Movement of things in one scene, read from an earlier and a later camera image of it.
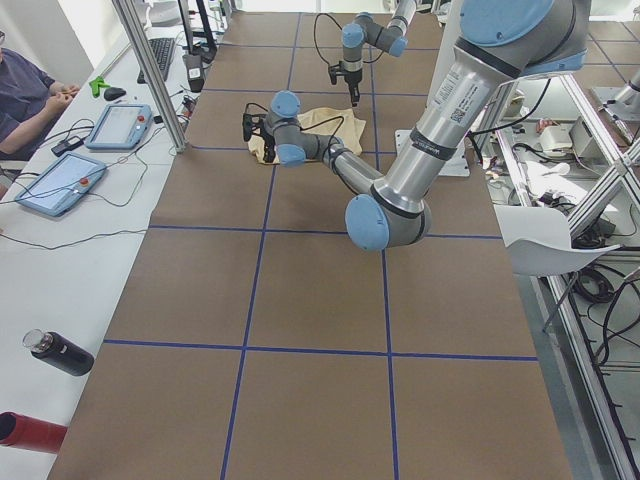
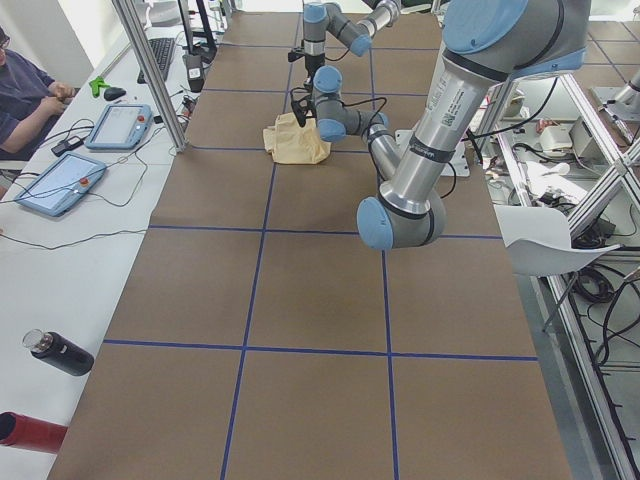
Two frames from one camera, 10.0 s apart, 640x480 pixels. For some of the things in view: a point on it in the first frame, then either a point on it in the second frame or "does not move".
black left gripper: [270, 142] to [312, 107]
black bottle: [59, 351] does not move
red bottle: [28, 432] does not move
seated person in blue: [28, 98] does not move
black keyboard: [162, 50] does not move
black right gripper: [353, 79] to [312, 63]
